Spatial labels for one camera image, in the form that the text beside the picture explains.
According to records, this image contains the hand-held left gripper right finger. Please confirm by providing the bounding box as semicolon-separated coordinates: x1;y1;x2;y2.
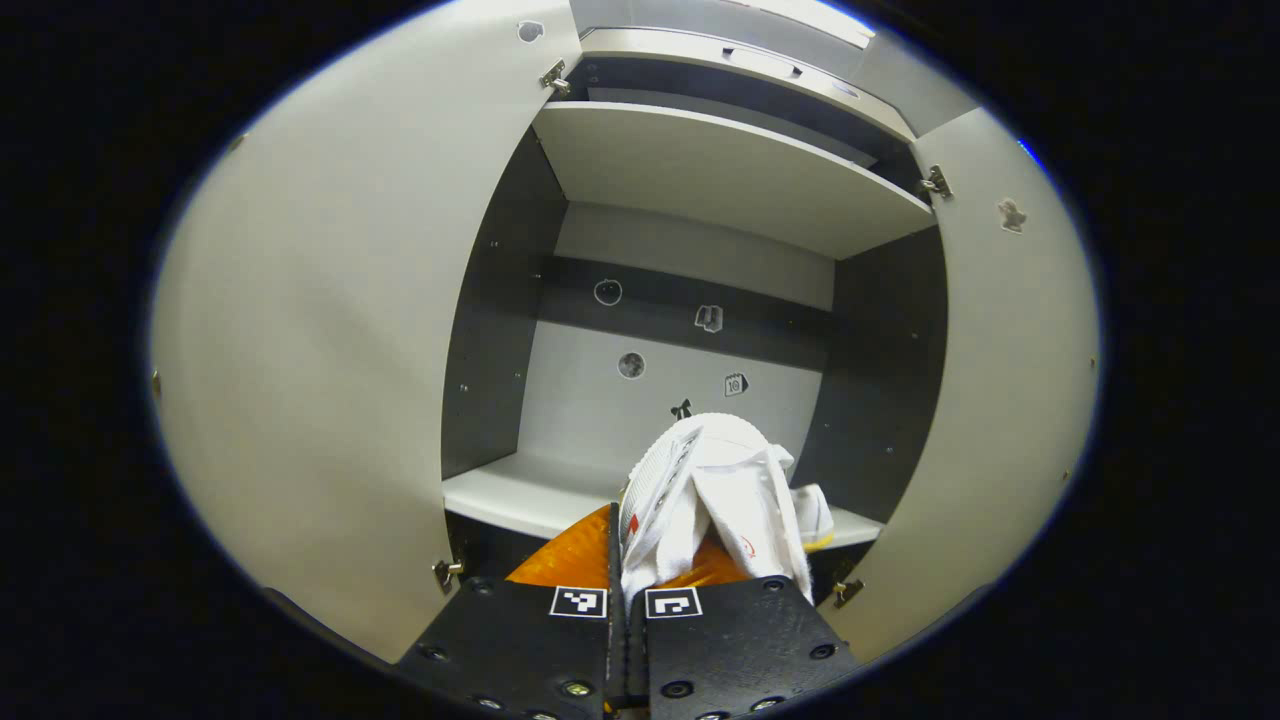
630;540;862;720

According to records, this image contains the long ceiling light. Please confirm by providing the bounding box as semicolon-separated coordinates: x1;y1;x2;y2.
735;0;879;49

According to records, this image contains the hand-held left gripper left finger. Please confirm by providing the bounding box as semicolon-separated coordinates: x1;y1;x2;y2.
398;503;631;720

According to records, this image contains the grey shoe cabinet door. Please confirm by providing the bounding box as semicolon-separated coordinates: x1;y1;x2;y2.
818;105;1101;663
150;0;583;663

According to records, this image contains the grey shoe cabinet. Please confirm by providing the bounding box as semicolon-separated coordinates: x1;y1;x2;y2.
440;25;949;601

